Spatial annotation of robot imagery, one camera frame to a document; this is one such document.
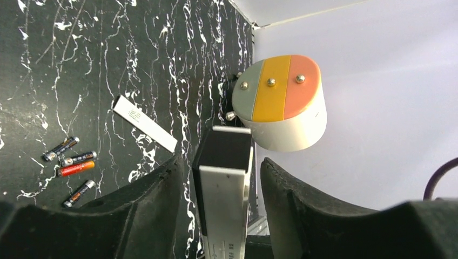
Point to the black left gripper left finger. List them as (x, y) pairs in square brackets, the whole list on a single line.
[(136, 221)]

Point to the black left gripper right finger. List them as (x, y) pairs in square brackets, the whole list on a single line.
[(305, 222)]

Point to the long white remote control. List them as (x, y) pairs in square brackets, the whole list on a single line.
[(222, 174)]

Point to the black AAA battery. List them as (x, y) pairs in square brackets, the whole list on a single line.
[(73, 160), (73, 199), (60, 148)]

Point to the white remote battery cover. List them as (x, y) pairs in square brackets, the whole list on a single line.
[(144, 123)]

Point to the red AAA battery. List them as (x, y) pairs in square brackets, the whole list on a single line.
[(73, 169)]

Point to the white round stool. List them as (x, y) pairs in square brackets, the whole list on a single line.
[(281, 100)]

